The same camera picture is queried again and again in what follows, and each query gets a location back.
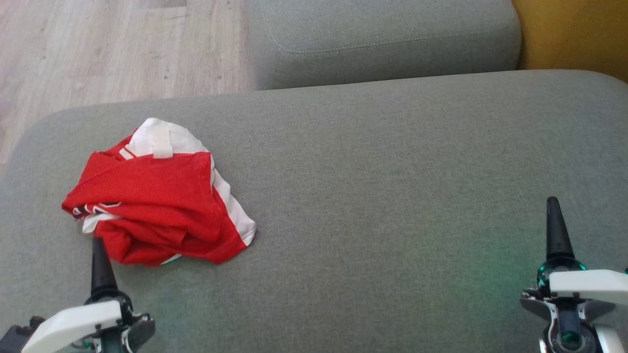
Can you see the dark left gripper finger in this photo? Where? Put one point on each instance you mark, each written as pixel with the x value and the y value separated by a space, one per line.
pixel 103 274

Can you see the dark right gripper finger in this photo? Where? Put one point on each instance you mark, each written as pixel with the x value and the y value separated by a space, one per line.
pixel 558 240

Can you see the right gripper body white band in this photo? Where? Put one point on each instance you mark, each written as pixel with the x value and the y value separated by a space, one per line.
pixel 588 287

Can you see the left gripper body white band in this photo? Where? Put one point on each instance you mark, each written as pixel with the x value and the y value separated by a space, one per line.
pixel 73 323

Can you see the red shorts with white stripe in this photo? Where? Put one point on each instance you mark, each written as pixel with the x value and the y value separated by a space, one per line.
pixel 206 238

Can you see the red Bulls basketball jersey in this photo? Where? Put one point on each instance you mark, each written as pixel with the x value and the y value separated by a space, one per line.
pixel 147 139

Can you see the large grey sofa chaise cushion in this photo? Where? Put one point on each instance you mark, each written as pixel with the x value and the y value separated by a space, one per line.
pixel 368 196

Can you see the yellow sofa back cushion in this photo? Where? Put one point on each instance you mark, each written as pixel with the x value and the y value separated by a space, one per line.
pixel 574 34

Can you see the grey sofa seat cushion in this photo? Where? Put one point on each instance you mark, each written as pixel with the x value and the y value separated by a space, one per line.
pixel 382 39

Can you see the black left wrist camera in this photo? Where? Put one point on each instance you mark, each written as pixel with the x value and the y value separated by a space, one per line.
pixel 19 338

